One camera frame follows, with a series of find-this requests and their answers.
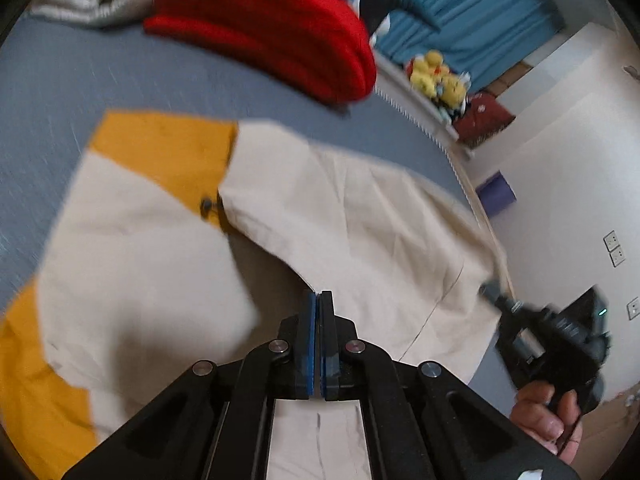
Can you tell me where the beige and yellow hooded jacket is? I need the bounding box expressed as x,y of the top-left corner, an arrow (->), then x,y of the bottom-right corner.
0,109 -> 510,480

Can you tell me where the yellow plush toy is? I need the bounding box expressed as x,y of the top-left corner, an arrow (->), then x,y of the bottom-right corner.
435,72 -> 469,112
409,50 -> 445,95

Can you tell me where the person's right hand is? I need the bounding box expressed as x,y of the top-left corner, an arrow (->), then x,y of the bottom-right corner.
511,379 -> 585,468

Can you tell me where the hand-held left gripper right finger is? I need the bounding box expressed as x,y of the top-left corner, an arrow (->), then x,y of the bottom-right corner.
319,290 -> 582,480

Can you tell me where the blue curtain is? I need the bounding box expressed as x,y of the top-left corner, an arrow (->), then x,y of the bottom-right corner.
345,0 -> 569,97

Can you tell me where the dark red printed cushion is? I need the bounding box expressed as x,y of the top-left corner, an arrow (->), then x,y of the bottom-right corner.
456,91 -> 517,149

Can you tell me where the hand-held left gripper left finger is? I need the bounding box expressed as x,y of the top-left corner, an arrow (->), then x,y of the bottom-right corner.
62,289 -> 318,480

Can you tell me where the red folded blanket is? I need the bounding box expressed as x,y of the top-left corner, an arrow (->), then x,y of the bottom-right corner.
143,0 -> 378,107

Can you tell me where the grey quilted mattress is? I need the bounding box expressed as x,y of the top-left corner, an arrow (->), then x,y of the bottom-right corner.
0,10 -> 512,403

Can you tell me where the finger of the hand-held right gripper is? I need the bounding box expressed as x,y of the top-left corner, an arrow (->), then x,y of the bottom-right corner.
479,281 -> 522,315

